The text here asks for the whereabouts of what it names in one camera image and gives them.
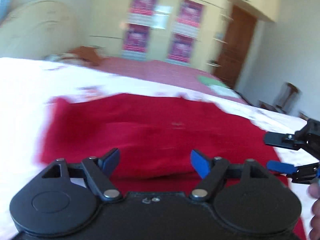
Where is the lower right purple poster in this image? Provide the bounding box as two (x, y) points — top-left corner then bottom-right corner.
(167, 33), (196, 65)

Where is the lower left purple poster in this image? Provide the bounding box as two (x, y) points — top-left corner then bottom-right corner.
(121, 23), (150, 61)

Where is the white floral bed sheet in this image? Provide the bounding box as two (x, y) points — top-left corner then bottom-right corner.
(1, 57), (306, 239)

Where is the brown wooden door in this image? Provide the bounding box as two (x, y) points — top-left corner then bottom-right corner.
(214, 5), (257, 88)

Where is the purple poster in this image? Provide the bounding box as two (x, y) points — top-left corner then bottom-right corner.
(128, 0), (157, 27)
(121, 23), (150, 61)
(167, 33), (196, 65)
(173, 0), (204, 38)

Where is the white folded cloth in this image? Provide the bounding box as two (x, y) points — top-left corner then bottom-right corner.
(209, 85), (240, 98)

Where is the cream round headboard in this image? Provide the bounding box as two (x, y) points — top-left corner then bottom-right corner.
(1, 0), (79, 60)

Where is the cream wardrobe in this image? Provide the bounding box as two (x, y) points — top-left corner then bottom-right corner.
(88, 0), (281, 70)

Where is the upper right purple poster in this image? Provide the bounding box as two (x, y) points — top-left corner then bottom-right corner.
(173, 0), (204, 38)

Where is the orange striped pillow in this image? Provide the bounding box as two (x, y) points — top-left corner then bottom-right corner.
(67, 46), (108, 66)

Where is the person's right hand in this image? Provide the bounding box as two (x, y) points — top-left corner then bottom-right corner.
(308, 181), (320, 240)

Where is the green folded cloth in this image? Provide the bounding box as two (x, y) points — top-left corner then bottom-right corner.
(197, 75), (227, 87)

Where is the floral patterned pillow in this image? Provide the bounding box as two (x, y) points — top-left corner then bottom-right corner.
(43, 53), (76, 62)

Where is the red knit sweater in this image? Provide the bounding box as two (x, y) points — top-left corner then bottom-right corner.
(23, 94), (305, 239)

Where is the upper left purple poster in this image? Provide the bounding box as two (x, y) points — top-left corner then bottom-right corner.
(128, 0), (157, 27)

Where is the dark wooden chair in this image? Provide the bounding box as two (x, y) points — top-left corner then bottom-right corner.
(259, 82), (300, 114)

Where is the pink checked bed cover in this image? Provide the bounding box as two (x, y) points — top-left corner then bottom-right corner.
(92, 56), (249, 104)

